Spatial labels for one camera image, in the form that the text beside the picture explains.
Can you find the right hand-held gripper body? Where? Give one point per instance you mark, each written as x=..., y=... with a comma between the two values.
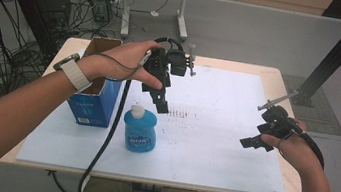
x=277, y=122

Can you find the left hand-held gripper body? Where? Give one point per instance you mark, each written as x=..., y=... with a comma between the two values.
x=163, y=63

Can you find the blue bottle with white cap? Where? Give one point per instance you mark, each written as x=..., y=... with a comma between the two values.
x=139, y=132

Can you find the blue cardboard box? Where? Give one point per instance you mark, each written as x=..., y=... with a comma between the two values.
x=96, y=106

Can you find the person's right hand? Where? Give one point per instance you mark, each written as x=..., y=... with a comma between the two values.
x=298, y=154

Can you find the person's left hand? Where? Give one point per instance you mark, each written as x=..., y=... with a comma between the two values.
x=116, y=63

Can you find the white board mat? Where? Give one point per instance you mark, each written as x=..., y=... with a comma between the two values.
x=211, y=149

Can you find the light wooden table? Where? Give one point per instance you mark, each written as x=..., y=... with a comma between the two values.
x=272, y=73

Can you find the grey grid floor mat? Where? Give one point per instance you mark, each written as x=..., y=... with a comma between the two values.
x=327, y=118

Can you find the white desk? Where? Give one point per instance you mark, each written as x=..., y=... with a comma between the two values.
x=126, y=12

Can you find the white band wristwatch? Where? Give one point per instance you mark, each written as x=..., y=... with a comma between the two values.
x=75, y=74

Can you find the black box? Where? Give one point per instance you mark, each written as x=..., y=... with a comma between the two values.
x=53, y=5

